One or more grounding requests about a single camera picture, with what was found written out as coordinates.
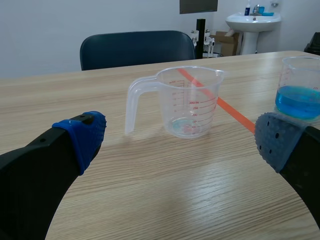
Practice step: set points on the brown cardboard box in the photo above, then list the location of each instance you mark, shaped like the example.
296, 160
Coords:
228, 43

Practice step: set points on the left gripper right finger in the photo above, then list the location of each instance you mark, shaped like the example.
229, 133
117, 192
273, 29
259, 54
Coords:
287, 147

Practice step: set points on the white wash basin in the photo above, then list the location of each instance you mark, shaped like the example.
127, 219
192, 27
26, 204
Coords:
252, 25

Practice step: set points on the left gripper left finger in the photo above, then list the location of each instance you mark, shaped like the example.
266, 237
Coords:
37, 165

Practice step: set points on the clear beaker with blue liquid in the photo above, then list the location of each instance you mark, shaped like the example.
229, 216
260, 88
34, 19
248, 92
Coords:
300, 95

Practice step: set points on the dark blue chair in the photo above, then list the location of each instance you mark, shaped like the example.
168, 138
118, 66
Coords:
135, 50

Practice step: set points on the black metal post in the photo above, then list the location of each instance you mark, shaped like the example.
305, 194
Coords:
200, 37

